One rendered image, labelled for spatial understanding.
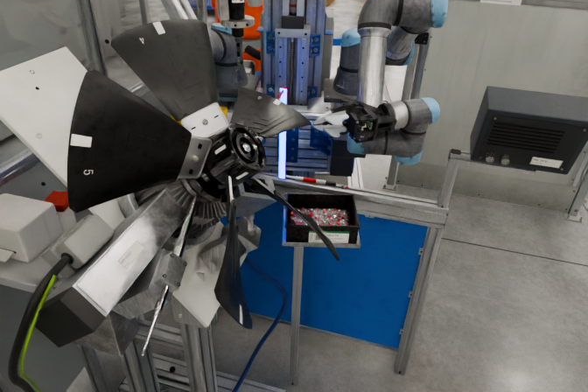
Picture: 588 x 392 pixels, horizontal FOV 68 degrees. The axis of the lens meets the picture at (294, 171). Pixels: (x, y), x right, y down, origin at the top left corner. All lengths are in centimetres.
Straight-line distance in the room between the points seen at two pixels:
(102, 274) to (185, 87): 43
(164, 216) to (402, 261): 95
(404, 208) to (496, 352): 101
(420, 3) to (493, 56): 151
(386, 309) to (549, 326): 95
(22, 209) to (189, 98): 57
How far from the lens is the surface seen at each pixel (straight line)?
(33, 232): 130
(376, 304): 179
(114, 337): 129
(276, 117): 116
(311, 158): 186
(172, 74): 101
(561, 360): 238
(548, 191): 320
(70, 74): 115
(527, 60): 281
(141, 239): 88
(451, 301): 240
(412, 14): 131
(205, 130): 97
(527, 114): 127
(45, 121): 105
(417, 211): 146
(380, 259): 163
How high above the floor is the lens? 167
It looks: 32 degrees down
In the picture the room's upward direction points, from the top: 2 degrees clockwise
